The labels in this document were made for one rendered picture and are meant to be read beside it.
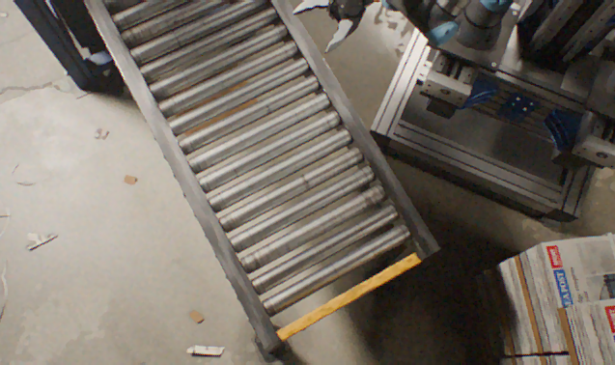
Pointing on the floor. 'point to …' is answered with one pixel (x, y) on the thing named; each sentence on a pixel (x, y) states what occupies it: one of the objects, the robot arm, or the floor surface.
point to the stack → (545, 295)
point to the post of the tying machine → (57, 41)
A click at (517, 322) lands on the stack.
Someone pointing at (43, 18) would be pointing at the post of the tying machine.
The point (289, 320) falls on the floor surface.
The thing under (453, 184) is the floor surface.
